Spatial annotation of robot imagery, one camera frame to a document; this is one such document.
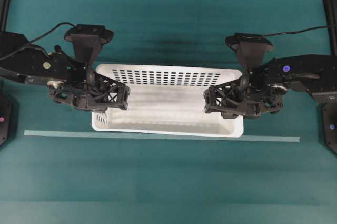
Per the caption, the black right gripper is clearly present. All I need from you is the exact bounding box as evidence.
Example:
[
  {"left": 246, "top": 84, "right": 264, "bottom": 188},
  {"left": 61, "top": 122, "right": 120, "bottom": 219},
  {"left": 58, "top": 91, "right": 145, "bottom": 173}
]
[{"left": 204, "top": 58, "right": 288, "bottom": 119}]

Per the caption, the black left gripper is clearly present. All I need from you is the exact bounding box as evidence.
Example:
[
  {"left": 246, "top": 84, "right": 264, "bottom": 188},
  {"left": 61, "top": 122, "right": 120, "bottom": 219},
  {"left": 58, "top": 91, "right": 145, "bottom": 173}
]
[{"left": 46, "top": 52, "right": 130, "bottom": 111}]

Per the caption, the white plastic basket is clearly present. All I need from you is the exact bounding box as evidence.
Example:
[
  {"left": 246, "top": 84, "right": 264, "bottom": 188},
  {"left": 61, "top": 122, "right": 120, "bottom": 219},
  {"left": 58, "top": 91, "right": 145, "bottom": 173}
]
[{"left": 92, "top": 64, "right": 244, "bottom": 138}]

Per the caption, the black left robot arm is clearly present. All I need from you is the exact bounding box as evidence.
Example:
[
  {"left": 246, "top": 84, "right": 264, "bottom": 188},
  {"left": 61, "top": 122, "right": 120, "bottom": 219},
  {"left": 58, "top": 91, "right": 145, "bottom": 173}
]
[{"left": 1, "top": 32, "right": 130, "bottom": 113}]

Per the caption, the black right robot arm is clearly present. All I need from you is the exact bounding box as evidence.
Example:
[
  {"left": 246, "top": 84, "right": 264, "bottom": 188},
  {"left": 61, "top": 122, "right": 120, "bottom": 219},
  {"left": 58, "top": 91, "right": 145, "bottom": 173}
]
[{"left": 204, "top": 54, "right": 336, "bottom": 119}]

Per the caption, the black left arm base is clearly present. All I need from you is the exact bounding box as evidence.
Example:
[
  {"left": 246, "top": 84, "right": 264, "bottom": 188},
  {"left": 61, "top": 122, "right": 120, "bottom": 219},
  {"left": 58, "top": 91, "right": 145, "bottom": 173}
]
[{"left": 1, "top": 80, "right": 19, "bottom": 149}]

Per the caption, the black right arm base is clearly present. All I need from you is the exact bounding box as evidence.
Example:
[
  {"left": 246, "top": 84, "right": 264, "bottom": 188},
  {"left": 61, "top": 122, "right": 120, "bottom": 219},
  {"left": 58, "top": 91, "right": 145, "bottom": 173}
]
[{"left": 321, "top": 102, "right": 336, "bottom": 155}]

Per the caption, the light teal tape strip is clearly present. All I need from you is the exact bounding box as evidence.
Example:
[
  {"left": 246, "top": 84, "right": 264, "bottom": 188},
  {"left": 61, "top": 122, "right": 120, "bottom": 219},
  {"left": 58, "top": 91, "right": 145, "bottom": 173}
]
[{"left": 24, "top": 130, "right": 300, "bottom": 143}]

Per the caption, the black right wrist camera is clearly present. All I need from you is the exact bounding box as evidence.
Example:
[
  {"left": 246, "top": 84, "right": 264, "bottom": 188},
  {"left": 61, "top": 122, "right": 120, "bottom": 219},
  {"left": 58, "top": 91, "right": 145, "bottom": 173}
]
[{"left": 224, "top": 33, "right": 274, "bottom": 71}]

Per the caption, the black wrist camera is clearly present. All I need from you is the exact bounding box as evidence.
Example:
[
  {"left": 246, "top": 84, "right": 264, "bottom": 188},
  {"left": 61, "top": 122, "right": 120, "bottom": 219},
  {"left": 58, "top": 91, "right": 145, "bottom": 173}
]
[
  {"left": 64, "top": 24, "right": 114, "bottom": 70},
  {"left": 224, "top": 33, "right": 274, "bottom": 71}
]

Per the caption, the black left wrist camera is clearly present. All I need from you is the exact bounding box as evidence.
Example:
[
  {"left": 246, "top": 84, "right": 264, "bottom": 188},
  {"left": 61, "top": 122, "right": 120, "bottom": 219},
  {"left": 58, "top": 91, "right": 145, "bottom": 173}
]
[{"left": 64, "top": 24, "right": 114, "bottom": 70}]

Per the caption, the black right camera cable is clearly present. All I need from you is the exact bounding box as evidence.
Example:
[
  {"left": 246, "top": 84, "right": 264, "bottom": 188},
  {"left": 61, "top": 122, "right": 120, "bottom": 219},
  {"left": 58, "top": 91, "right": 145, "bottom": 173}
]
[{"left": 263, "top": 25, "right": 337, "bottom": 37}]

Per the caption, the black camera cable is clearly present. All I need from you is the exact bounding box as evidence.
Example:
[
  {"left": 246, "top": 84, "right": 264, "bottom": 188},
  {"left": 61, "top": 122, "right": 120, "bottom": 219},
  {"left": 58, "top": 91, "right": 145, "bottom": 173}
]
[
  {"left": 263, "top": 25, "right": 337, "bottom": 37},
  {"left": 0, "top": 22, "right": 77, "bottom": 60}
]

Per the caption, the black left camera cable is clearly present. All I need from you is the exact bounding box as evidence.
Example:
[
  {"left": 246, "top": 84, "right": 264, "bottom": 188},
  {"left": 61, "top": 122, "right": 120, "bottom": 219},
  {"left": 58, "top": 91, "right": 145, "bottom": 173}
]
[{"left": 0, "top": 22, "right": 77, "bottom": 60}]

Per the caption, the black aluminium frame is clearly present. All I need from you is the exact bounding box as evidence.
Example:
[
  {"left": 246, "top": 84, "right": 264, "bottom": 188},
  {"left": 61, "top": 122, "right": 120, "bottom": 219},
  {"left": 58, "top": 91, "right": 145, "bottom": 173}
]
[{"left": 323, "top": 0, "right": 336, "bottom": 57}]

